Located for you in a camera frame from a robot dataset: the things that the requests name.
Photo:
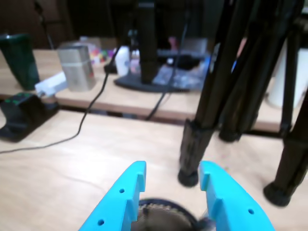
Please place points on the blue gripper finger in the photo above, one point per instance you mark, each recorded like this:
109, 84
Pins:
231, 204
118, 204

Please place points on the black mesh pen holder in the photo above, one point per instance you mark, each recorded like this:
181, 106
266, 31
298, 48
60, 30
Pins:
166, 204

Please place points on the black tripod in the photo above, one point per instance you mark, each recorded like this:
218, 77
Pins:
192, 144

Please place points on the clear plastic bag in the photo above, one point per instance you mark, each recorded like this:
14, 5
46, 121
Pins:
183, 77

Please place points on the white rectangular device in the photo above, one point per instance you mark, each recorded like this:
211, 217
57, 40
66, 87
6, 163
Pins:
51, 84

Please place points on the silver tin box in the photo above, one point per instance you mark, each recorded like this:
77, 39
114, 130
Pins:
77, 69

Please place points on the white plastic bottle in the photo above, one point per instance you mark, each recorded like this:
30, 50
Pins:
123, 61

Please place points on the colourful small blocks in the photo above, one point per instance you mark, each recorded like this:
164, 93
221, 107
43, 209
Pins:
101, 55

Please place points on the black monitor stand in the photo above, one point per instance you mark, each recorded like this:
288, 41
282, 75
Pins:
146, 48

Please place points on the dark green cup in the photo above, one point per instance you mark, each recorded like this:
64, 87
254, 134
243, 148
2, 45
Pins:
21, 60

